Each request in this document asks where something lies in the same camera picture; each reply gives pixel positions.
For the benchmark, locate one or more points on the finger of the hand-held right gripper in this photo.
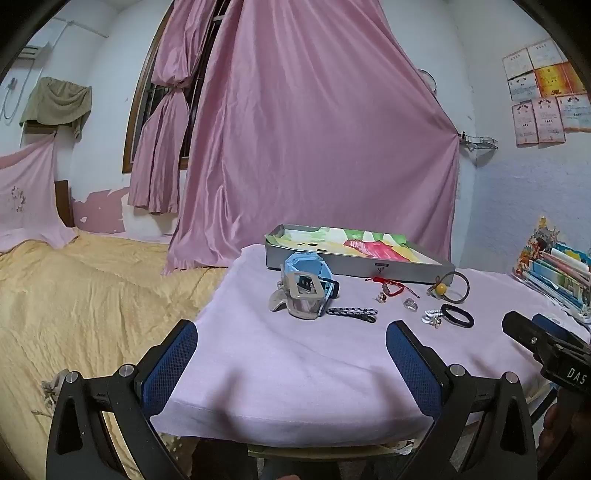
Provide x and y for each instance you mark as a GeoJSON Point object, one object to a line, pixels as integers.
{"type": "Point", "coordinates": [551, 323]}
{"type": "Point", "coordinates": [526, 334]}

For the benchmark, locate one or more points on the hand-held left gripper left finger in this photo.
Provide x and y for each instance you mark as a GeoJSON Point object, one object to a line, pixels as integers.
{"type": "Point", "coordinates": [170, 371]}

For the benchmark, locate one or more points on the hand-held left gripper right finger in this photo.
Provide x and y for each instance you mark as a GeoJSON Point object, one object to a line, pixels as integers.
{"type": "Point", "coordinates": [412, 367]}

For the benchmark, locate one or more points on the white hair clip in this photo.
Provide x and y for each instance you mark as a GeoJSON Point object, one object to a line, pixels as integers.
{"type": "Point", "coordinates": [431, 318]}

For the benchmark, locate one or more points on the silver metal tray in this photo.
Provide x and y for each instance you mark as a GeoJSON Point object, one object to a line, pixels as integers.
{"type": "Point", "coordinates": [351, 268]}

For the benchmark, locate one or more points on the blue wristwatch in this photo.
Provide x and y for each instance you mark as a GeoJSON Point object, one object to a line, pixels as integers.
{"type": "Point", "coordinates": [307, 263]}

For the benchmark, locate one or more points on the person's right hand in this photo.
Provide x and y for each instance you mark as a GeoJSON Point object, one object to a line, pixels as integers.
{"type": "Point", "coordinates": [554, 431]}

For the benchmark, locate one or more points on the stack of books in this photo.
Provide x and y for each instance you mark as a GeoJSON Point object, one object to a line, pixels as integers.
{"type": "Point", "coordinates": [558, 272]}

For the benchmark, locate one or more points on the yellow blanket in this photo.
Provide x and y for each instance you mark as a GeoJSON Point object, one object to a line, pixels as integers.
{"type": "Point", "coordinates": [92, 295]}

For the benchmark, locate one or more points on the pink tablecloth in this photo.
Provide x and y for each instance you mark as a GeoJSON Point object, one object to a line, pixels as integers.
{"type": "Point", "coordinates": [295, 369]}

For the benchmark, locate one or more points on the floral paper tray liner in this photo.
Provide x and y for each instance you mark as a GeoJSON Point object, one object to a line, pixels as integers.
{"type": "Point", "coordinates": [369, 247]}

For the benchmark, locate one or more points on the wooden headboard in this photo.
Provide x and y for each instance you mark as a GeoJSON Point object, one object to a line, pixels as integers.
{"type": "Point", "coordinates": [64, 203]}

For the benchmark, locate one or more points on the tied pink curtain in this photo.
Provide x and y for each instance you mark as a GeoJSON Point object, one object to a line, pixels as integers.
{"type": "Point", "coordinates": [159, 152]}

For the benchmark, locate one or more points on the pink embroidered cloth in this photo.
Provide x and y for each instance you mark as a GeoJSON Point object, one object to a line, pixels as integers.
{"type": "Point", "coordinates": [27, 198]}

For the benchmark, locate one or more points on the large pink curtain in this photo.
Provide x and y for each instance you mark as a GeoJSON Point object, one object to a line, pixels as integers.
{"type": "Point", "coordinates": [314, 138]}

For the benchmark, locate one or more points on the olive green cloth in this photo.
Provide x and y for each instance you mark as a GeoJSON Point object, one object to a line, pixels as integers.
{"type": "Point", "coordinates": [55, 104]}

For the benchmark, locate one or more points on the white air conditioner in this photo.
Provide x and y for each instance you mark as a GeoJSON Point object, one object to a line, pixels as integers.
{"type": "Point", "coordinates": [34, 50]}

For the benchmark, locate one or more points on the group of wall certificates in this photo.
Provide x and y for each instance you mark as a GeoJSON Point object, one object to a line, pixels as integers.
{"type": "Point", "coordinates": [545, 92]}

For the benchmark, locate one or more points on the wooden window frame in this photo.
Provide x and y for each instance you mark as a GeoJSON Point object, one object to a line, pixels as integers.
{"type": "Point", "coordinates": [134, 124]}

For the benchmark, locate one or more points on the round wall fixture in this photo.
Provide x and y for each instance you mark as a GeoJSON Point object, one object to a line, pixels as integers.
{"type": "Point", "coordinates": [428, 79]}

